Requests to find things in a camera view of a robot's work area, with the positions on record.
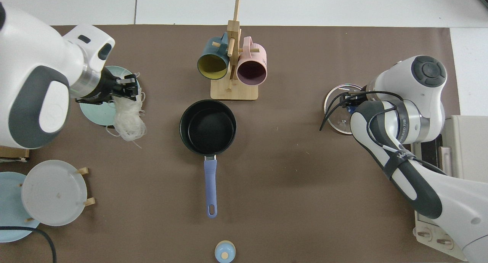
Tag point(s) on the glass lid with blue knob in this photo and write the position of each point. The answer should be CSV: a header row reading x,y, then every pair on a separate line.
x,y
337,120

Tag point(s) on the white vermicelli bundle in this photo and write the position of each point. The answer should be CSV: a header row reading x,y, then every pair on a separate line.
x,y
127,122

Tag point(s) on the green plate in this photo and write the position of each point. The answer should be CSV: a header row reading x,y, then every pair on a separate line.
x,y
95,114

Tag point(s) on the wooden plate rack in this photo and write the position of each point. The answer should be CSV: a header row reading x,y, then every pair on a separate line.
x,y
82,170

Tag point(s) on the white plate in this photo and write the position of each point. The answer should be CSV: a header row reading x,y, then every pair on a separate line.
x,y
53,194

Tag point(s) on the light blue plate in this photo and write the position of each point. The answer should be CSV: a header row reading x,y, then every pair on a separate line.
x,y
9,209

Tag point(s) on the dark teal cup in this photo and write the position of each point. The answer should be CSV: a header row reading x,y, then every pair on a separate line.
x,y
213,51

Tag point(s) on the brown table cloth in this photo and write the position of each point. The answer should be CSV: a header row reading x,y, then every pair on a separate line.
x,y
305,179

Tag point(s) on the wooden cup stand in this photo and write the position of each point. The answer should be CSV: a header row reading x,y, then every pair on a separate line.
x,y
233,91

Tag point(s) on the pink cup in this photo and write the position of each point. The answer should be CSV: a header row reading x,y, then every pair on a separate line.
x,y
251,55

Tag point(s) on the pale toaster oven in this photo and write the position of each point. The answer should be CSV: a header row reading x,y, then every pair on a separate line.
x,y
467,141

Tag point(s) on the small blue round thing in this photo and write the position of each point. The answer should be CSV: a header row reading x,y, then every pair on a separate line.
x,y
225,251

